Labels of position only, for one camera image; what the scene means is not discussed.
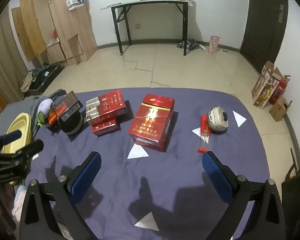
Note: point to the dark wooden door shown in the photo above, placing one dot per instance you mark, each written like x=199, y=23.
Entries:
x=262, y=25

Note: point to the light blue towel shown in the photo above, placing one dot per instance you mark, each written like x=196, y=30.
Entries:
x=20, y=198

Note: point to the red fire extinguisher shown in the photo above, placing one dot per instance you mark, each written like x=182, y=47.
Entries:
x=277, y=92

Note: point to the wooden wardrobe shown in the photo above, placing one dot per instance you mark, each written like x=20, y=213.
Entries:
x=70, y=25

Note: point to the red and clear lighter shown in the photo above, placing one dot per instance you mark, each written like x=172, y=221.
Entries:
x=204, y=130

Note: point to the pile of colourful packets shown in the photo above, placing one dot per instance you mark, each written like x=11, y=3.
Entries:
x=53, y=38

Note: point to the round silver jar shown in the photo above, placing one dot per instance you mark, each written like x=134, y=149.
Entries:
x=218, y=120

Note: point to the small red cigarette pack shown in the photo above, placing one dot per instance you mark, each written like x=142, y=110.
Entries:
x=105, y=128

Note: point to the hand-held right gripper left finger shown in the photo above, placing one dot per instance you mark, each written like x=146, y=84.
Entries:
x=87, y=175

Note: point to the small brown cardboard box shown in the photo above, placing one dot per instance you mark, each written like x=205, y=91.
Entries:
x=277, y=110

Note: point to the printed cardboard box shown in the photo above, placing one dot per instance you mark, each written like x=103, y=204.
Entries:
x=261, y=90

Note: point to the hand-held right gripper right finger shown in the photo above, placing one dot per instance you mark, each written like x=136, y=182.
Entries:
x=217, y=177

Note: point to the black suitcase with clothes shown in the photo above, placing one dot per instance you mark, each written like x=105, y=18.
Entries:
x=43, y=76

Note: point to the red and silver cigarette pack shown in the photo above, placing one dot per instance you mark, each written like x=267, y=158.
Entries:
x=107, y=105

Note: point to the white and green cloth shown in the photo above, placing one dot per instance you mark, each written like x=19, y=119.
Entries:
x=46, y=104

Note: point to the beige curtain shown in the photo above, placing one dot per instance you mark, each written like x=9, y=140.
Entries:
x=5, y=62

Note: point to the black striped sponge block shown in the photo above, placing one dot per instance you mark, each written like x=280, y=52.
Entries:
x=73, y=127

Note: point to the yellowed wall socket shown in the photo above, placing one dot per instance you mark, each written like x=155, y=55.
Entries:
x=138, y=26

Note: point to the large red cigarette carton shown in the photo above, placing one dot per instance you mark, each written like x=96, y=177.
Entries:
x=150, y=120

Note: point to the dark brown cigarette pack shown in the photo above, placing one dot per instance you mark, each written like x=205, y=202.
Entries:
x=67, y=105

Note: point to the grey cloth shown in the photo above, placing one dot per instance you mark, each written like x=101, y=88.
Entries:
x=30, y=105

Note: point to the yellow plastic basin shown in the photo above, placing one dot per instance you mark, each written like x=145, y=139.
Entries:
x=20, y=123

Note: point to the pink plastic package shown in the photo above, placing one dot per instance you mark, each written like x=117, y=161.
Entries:
x=214, y=43

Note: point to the black folding table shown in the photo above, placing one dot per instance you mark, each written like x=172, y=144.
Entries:
x=150, y=3

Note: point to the pile of dark clothes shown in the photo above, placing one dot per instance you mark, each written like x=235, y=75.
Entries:
x=190, y=44

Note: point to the black bag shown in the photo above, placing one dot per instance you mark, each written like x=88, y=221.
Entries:
x=296, y=195

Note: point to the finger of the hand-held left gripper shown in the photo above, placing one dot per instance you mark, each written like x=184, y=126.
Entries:
x=31, y=148
x=13, y=135

